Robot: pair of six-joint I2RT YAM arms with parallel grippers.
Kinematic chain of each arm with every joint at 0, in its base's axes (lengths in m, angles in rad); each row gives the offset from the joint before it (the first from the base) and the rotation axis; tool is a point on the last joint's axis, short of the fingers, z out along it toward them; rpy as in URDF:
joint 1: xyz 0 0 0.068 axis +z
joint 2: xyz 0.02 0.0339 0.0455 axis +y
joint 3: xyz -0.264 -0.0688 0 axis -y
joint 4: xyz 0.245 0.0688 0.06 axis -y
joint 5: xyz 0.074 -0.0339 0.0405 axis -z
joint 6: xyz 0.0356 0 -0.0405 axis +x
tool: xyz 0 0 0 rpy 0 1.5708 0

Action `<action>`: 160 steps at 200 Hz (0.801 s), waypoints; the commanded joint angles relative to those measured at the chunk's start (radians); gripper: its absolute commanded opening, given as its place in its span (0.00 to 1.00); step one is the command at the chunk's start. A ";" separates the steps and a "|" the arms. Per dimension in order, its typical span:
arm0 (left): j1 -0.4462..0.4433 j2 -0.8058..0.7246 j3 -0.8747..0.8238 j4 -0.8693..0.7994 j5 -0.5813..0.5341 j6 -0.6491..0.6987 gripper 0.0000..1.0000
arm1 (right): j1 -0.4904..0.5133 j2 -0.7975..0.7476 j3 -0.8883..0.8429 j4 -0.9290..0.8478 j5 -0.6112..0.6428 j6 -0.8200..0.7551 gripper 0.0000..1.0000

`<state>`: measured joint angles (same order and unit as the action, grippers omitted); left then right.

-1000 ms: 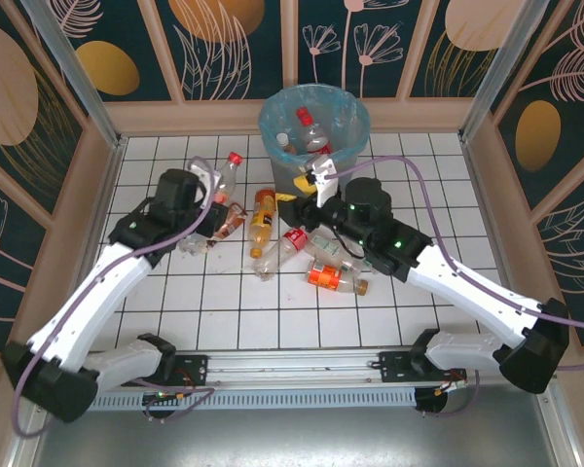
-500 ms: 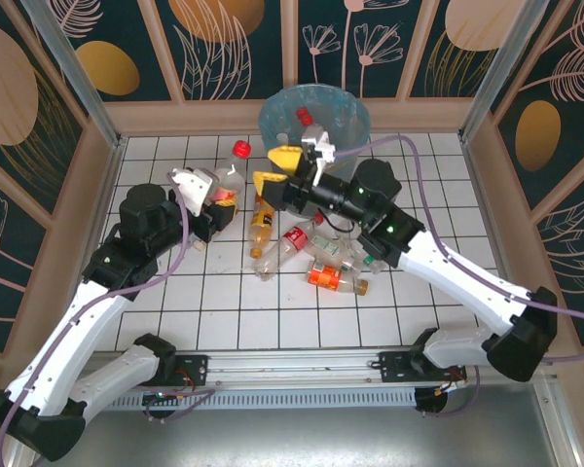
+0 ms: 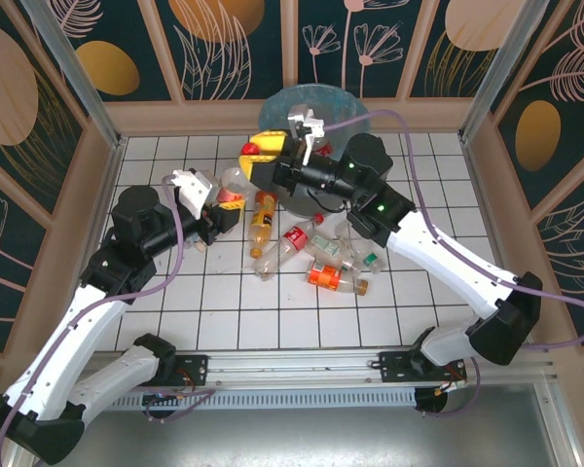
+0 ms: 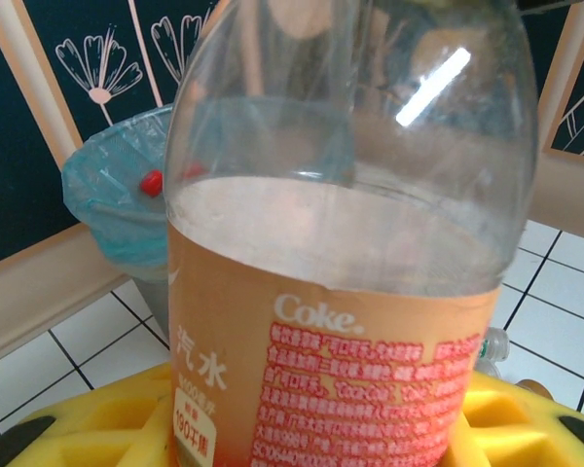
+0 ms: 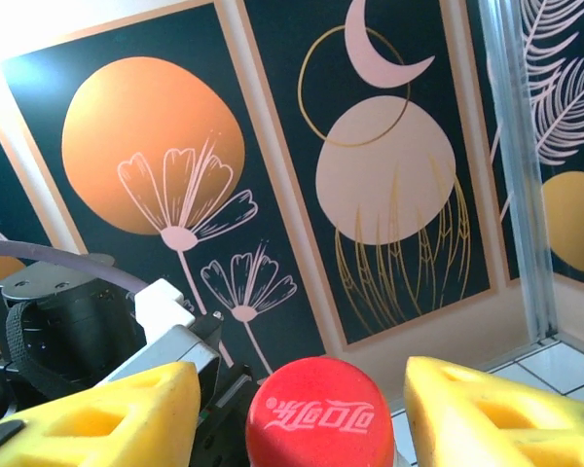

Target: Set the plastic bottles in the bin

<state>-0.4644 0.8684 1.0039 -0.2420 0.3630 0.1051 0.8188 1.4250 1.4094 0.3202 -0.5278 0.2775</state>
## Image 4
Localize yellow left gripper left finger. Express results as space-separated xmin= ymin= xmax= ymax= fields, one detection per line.
xmin=0 ymin=362 xmax=175 ymax=467

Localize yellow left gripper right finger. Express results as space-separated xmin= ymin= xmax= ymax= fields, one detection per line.
xmin=447 ymin=370 xmax=584 ymax=467

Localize orange label Coke bottle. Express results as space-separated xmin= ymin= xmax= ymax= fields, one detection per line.
xmin=163 ymin=0 xmax=539 ymax=467

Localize clear bottle green neck band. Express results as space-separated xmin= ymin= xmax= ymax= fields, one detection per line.
xmin=476 ymin=326 xmax=510 ymax=376

